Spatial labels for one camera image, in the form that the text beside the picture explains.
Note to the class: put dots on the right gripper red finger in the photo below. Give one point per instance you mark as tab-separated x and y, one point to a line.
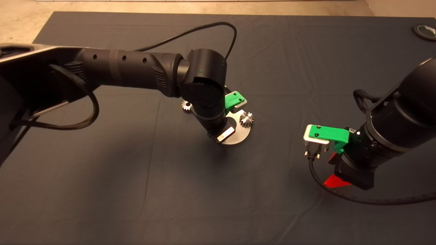
333	159
336	182

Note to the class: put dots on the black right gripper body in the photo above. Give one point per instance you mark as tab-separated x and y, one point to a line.
354	172

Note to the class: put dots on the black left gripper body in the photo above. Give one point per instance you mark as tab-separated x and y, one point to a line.
219	131

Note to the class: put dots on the small steel planetary gear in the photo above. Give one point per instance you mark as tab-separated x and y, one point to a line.
246	119
186	105

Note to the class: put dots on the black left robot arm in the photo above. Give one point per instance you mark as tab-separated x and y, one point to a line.
129	68

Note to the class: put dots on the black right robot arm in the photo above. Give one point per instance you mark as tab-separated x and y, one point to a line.
405	119

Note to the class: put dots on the round metal carrier plate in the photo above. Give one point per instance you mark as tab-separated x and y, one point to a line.
242	134

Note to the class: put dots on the dark grey tablecloth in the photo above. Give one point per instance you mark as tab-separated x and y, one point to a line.
238	204

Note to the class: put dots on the round black disc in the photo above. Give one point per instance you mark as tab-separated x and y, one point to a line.
424	32

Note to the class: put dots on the right wrist green mount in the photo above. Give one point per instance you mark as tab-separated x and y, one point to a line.
333	134

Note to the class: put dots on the wrist green mount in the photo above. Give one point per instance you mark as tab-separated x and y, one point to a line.
333	134
233	99

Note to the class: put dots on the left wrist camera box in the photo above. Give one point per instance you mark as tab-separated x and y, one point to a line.
241	106

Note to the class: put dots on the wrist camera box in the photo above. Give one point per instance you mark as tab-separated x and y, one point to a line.
241	106
308	136

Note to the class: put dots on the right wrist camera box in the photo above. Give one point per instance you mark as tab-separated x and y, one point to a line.
308	136

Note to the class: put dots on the left wrist green mount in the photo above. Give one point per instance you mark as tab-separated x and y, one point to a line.
233	99

